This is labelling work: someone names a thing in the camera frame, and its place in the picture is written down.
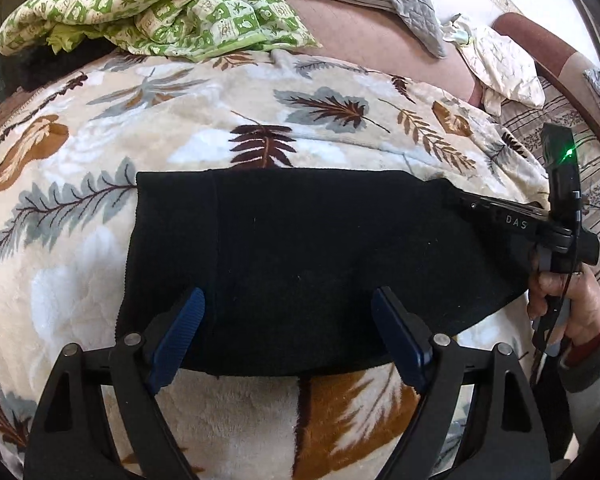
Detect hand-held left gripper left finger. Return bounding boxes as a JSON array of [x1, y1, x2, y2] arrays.
[[23, 287, 206, 480]]

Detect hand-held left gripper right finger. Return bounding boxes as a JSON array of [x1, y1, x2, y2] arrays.
[[370, 286, 552, 480]]

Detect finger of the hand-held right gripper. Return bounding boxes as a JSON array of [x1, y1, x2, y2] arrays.
[[455, 191, 556, 241]]

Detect black pants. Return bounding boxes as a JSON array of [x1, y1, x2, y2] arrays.
[[116, 168, 531, 377]]

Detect person's right forearm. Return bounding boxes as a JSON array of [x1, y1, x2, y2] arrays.
[[560, 310, 600, 456]]

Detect person's right hand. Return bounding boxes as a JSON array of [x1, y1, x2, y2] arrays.
[[526, 247, 600, 353]]

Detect striped patterned bedsheet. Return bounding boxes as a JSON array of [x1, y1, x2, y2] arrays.
[[497, 75, 600, 308]]

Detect brown headboard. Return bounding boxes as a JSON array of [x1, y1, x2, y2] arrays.
[[492, 12, 600, 148]]

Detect cream printed cloth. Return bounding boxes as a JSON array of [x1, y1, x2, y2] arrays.
[[442, 12, 546, 115]]

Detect leaf print blanket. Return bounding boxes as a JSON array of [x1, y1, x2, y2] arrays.
[[0, 50, 556, 480]]

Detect pink bedsheet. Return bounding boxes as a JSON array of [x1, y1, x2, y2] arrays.
[[280, 0, 483, 108]]

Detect green patterned quilt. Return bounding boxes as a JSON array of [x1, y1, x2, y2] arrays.
[[0, 0, 322, 63]]

